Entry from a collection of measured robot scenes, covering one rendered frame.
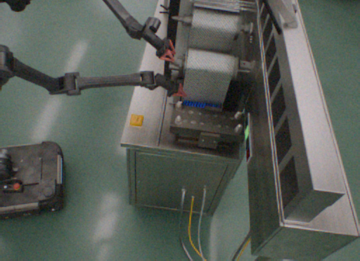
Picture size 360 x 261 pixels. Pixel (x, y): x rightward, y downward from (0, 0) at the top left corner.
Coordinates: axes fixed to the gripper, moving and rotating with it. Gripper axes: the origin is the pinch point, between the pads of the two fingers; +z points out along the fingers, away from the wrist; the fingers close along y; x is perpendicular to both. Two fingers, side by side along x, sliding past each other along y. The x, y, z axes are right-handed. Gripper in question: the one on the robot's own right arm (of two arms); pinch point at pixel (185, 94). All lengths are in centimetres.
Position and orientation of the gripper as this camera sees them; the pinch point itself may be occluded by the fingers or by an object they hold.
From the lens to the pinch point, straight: 171.1
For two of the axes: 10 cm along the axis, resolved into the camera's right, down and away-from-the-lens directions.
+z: 8.1, 4.3, 4.1
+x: 5.9, -4.6, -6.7
